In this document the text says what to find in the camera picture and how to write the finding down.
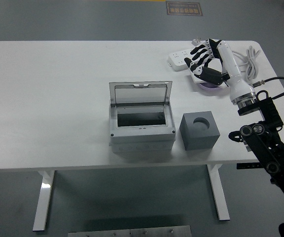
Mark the grey electrical enclosure box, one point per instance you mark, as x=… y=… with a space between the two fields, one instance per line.
x=142 y=138

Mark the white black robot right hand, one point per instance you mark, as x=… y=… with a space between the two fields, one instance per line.
x=228 y=64

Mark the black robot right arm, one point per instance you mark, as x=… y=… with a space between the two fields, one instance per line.
x=267 y=148

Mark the white plug with prongs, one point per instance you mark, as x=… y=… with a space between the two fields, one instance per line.
x=196 y=42

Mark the large white power strip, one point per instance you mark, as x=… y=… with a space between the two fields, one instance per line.
x=179 y=59

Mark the clear lid with grey frame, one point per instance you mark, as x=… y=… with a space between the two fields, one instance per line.
x=139 y=95

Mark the grey block with round hole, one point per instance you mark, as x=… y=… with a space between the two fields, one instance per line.
x=198 y=140

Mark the black table control strip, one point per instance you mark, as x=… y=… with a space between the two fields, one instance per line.
x=248 y=166

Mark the small white power strip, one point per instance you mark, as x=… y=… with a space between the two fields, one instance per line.
x=216 y=65

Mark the brown floor sign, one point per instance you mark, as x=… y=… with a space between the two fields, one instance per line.
x=184 y=8

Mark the grey metal plate with screws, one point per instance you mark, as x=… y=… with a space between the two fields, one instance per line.
x=129 y=232

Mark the white table leg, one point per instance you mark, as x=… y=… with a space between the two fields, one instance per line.
x=43 y=200
x=219 y=195

